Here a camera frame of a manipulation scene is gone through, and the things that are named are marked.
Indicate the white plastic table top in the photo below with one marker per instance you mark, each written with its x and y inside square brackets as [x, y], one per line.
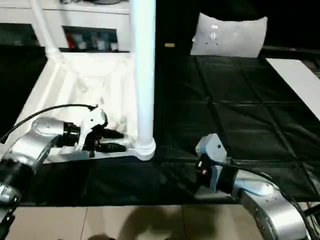
[75, 75]

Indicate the white plastic table leg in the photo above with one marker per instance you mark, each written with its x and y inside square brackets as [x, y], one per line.
[143, 62]
[45, 30]

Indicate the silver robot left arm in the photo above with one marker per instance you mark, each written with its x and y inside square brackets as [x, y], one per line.
[30, 145]

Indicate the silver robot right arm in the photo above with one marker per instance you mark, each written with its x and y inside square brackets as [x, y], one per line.
[275, 212]

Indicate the small white cup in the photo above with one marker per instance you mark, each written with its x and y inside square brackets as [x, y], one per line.
[114, 46]
[82, 46]

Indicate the red figurine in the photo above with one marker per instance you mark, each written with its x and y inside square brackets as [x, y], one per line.
[70, 42]

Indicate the white glass-door cabinet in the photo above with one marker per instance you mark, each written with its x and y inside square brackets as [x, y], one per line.
[87, 17]

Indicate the black furniture with gold label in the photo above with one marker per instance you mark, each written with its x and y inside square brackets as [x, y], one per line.
[175, 25]

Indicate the white flat board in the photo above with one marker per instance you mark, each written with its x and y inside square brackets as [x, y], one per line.
[295, 80]

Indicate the grey padded backrest cushion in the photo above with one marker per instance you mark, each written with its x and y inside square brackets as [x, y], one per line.
[232, 37]

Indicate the black rod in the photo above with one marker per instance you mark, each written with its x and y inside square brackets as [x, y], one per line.
[290, 50]

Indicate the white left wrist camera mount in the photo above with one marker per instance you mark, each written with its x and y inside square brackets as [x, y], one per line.
[91, 120]

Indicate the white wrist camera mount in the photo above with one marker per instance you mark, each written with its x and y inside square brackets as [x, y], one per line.
[91, 120]
[215, 145]

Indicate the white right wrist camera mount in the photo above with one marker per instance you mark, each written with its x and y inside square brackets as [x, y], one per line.
[215, 145]

